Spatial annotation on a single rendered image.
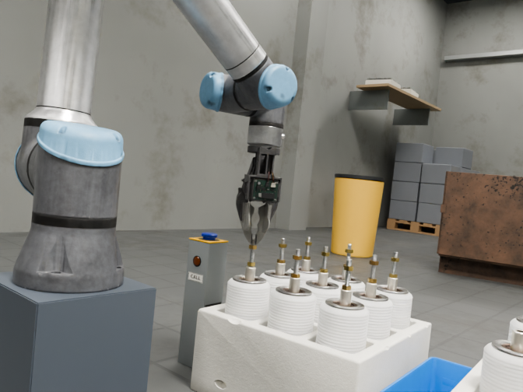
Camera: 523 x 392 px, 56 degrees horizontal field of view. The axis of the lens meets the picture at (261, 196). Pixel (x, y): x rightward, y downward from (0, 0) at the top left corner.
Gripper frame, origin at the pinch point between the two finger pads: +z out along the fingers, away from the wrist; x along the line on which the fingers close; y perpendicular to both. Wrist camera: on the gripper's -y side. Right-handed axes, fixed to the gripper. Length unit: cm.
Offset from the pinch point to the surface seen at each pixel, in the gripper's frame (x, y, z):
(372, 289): 24.4, 11.2, 7.7
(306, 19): 100, -371, -178
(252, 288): 0.0, 5.4, 10.3
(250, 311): 0.0, 5.3, 15.2
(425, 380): 38.6, 11.7, 26.7
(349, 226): 108, -217, 13
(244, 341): -1.5, 10.3, 19.9
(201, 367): -9.0, 2.1, 28.9
